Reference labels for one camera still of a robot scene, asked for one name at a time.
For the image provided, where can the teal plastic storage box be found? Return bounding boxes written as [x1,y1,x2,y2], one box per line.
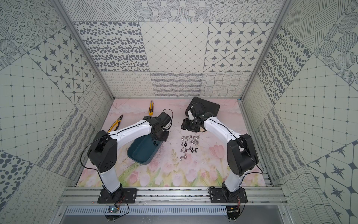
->
[127,134,163,165]

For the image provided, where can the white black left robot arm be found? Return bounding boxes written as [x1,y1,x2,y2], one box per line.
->
[84,111,172,196]

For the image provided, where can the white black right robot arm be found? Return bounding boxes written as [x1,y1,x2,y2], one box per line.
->
[181,97,263,200]

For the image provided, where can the yellow black utility knife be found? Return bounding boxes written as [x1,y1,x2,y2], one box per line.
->
[148,100,154,116]

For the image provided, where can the black plastic tool case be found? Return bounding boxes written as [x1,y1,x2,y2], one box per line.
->
[185,97,220,117]

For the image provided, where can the yellow black pliers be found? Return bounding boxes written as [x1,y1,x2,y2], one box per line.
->
[108,115,123,132]

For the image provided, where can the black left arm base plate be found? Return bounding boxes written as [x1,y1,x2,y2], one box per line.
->
[98,185,138,204]

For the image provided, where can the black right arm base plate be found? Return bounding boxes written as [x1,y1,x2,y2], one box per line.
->
[208,184,248,203]

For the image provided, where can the aluminium mounting rail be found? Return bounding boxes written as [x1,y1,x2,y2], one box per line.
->
[57,187,288,206]

